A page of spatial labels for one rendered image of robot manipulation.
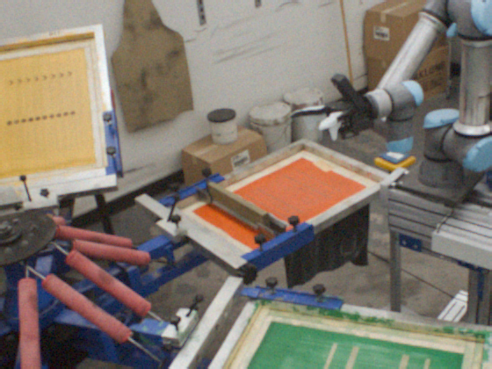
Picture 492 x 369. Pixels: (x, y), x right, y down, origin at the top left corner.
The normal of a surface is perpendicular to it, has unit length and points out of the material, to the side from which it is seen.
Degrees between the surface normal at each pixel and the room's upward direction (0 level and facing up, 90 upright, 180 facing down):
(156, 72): 89
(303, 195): 0
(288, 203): 0
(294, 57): 90
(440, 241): 90
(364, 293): 0
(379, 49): 91
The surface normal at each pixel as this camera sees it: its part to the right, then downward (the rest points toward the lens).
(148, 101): 0.85, 0.22
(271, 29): 0.65, 0.36
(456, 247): -0.60, 0.48
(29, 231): -0.08, -0.83
